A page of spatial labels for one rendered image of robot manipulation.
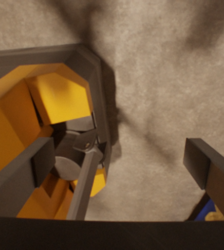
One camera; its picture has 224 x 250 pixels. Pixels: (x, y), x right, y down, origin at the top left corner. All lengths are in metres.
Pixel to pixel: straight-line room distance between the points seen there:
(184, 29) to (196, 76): 0.24
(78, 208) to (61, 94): 0.38
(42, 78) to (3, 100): 0.15
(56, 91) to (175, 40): 0.57
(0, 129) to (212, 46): 0.88
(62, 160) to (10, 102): 0.32
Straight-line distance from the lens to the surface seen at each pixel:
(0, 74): 0.73
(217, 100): 1.09
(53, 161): 0.17
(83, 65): 0.75
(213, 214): 1.46
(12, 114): 0.58
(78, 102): 0.67
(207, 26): 0.91
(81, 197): 0.61
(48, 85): 0.63
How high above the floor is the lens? 0.85
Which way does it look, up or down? 49 degrees down
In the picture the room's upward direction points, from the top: 168 degrees counter-clockwise
